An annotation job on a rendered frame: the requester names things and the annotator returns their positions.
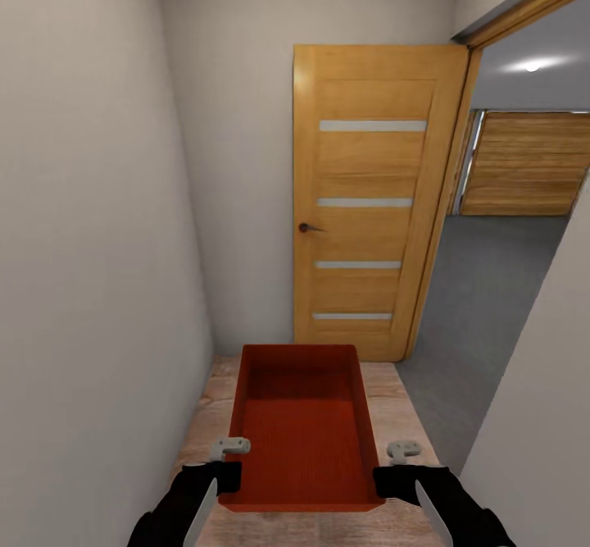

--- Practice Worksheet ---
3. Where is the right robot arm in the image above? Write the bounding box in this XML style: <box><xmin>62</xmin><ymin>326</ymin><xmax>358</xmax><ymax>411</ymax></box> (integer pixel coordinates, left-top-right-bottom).
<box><xmin>373</xmin><ymin>440</ymin><xmax>516</xmax><ymax>547</ymax></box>

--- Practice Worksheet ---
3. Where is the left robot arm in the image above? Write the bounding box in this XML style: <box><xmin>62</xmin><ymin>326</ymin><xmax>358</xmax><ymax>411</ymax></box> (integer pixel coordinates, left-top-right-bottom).
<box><xmin>127</xmin><ymin>436</ymin><xmax>251</xmax><ymax>547</ymax></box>

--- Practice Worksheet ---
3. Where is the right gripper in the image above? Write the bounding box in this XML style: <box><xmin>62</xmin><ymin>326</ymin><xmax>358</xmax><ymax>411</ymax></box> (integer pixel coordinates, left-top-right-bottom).
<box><xmin>373</xmin><ymin>464</ymin><xmax>415</xmax><ymax>504</ymax></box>

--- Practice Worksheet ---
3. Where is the storage box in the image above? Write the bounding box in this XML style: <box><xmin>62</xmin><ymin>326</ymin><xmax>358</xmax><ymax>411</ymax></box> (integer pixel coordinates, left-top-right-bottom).
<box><xmin>218</xmin><ymin>344</ymin><xmax>386</xmax><ymax>513</ymax></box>

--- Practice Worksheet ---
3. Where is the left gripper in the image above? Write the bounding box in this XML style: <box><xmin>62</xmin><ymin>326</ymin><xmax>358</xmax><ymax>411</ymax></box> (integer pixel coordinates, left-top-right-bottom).
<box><xmin>212</xmin><ymin>461</ymin><xmax>242</xmax><ymax>495</ymax></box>

